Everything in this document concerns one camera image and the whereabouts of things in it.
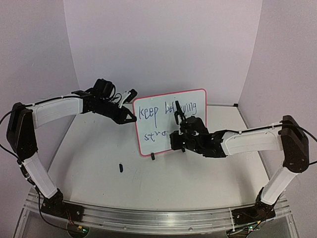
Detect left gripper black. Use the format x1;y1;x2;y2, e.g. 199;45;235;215
94;98;137;125

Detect pink framed whiteboard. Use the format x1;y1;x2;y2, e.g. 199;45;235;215
132;89;207;157

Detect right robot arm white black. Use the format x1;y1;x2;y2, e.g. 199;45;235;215
169;112;315;224

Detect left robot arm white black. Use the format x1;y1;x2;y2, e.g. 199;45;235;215
5;79;137;223

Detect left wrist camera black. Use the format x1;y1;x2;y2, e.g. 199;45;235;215
115;89;138;108

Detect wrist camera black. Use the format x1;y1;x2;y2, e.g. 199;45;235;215
174;100;186;125
115;89;138;108

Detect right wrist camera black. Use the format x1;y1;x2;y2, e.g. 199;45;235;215
174;100;186;125

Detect wire whiteboard stand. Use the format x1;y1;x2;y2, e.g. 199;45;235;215
150;148;185;161

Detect aluminium front rail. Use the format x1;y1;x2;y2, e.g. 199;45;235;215
22;195;295;235

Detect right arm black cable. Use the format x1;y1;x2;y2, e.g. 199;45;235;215
235;120;317;166

